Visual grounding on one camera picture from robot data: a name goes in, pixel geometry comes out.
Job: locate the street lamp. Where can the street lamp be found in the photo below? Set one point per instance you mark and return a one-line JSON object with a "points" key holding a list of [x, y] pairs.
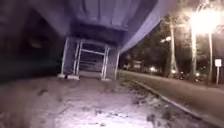
{"points": [[210, 56]]}

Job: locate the elevated concrete overpass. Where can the elevated concrete overpass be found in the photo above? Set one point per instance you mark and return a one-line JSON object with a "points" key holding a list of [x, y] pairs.
{"points": [[100, 13]]}

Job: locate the pale bare dirt ground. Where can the pale bare dirt ground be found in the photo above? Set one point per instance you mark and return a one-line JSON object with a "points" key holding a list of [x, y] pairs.
{"points": [[100, 106]]}

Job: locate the dark grass strip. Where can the dark grass strip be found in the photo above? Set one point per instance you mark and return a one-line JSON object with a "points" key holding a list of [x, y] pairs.
{"points": [[26, 70]]}

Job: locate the dark asphalt road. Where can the dark asphalt road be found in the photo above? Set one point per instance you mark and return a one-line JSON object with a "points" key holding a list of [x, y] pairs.
{"points": [[200, 96]]}

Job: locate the concrete kerb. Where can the concrete kerb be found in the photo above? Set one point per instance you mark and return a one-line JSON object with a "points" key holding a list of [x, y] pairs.
{"points": [[173, 105]]}

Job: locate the white sign on post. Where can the white sign on post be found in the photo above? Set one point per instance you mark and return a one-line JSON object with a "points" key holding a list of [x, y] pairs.
{"points": [[218, 62]]}

